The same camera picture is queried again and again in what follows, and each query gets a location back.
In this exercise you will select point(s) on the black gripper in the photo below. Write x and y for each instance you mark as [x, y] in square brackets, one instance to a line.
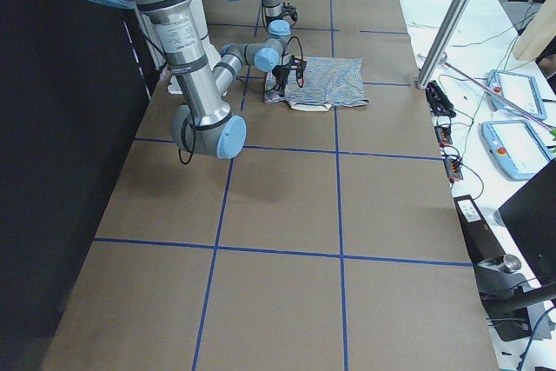
[281, 72]
[287, 10]

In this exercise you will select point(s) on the navy white striped polo shirt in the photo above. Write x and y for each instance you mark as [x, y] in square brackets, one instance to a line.
[328, 82]

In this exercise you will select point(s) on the black power strip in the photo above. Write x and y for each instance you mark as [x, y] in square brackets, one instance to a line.
[438, 101]

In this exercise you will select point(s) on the brown paper table cover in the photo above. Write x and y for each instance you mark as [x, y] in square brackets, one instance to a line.
[330, 243]

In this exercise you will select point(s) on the orange black connector block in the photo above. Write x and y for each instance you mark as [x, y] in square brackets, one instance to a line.
[451, 157]

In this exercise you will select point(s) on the upper blue teach pendant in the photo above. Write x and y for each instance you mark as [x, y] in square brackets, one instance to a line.
[520, 89]

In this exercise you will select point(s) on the blue teach pendant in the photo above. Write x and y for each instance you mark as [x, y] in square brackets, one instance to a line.
[520, 89]
[516, 148]

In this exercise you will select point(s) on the lower blue teach pendant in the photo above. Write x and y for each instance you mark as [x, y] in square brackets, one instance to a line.
[516, 148]

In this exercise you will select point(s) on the wooden beam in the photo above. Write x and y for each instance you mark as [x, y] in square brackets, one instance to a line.
[538, 33]

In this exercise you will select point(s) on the black box with label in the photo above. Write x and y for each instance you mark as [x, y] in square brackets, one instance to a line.
[482, 244]

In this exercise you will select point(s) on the black monitor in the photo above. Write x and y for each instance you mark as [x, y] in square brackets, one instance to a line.
[529, 216]

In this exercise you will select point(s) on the black monitor stand clamp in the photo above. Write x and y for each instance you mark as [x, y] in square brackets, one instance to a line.
[513, 305]

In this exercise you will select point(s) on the aluminium frame post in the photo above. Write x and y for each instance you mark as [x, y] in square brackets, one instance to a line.
[445, 32]

